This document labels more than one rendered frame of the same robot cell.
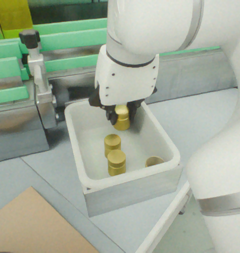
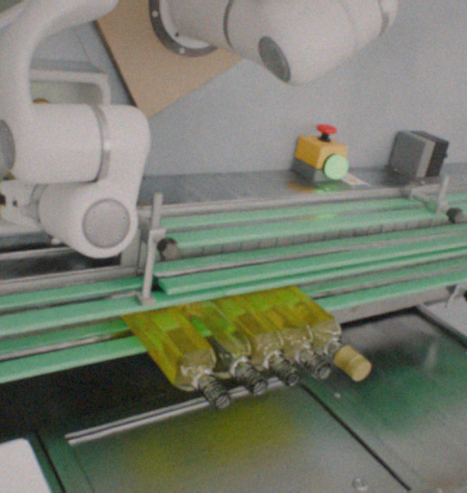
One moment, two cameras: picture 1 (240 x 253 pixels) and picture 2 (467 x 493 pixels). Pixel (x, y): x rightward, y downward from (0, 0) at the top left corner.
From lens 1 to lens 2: 0.61 m
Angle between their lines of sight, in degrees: 49
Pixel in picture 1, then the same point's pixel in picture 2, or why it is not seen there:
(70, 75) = (87, 272)
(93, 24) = (47, 362)
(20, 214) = (159, 88)
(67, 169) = not seen: hidden behind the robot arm
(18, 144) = (152, 183)
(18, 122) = not seen: hidden behind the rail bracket
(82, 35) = (79, 313)
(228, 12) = (64, 107)
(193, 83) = not seen: outside the picture
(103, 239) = (79, 30)
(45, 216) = (136, 75)
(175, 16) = (115, 108)
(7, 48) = (178, 284)
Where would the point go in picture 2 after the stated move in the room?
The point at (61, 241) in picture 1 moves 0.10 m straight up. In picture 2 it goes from (127, 42) to (158, 58)
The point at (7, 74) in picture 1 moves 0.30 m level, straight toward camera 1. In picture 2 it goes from (180, 234) to (168, 16)
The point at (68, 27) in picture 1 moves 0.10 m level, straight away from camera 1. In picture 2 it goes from (89, 353) to (78, 409)
